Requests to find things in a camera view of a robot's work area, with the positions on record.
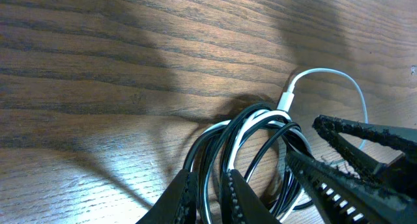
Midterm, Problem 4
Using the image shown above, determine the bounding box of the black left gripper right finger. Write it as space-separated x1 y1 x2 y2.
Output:
220 169 280 224

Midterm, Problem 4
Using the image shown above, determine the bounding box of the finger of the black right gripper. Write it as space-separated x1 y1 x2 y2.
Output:
285 152 416 223
311 115 417 199

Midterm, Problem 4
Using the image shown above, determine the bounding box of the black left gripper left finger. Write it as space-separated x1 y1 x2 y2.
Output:
137 169 198 224

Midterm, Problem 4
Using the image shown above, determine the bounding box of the white USB cable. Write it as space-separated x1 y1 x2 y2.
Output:
192 67 369 224

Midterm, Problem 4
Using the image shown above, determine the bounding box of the black USB cable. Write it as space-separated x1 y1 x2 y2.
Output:
182 102 315 224

